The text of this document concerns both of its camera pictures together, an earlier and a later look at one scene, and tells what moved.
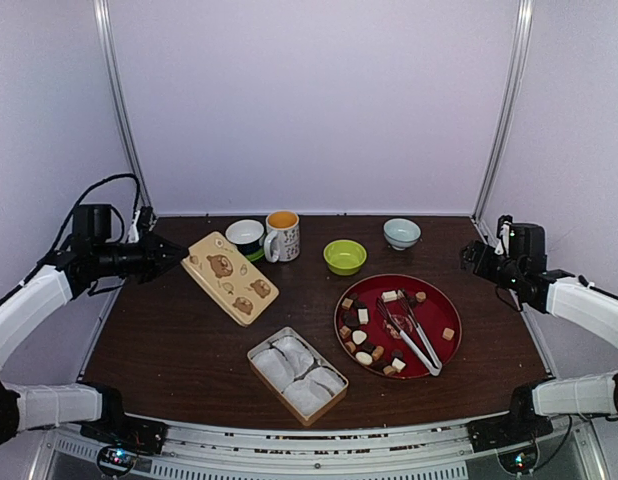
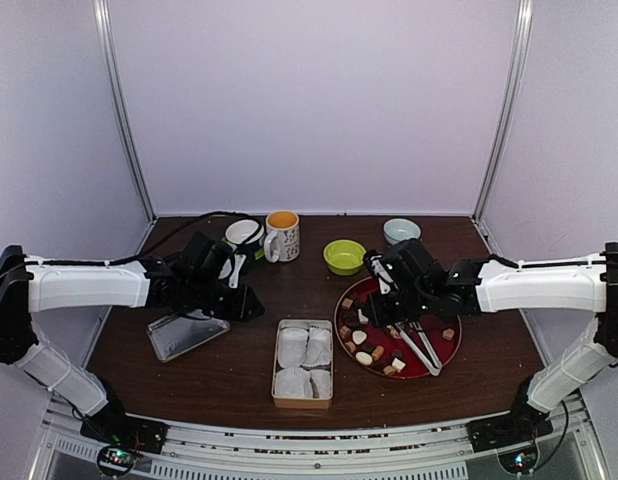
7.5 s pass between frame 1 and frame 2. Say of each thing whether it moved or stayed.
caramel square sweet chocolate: stayed
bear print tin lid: moved
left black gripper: moved
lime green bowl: stayed
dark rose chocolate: stayed
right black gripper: moved
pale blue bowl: stayed
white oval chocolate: stayed
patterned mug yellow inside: stayed
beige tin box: moved
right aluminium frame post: stayed
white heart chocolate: stayed
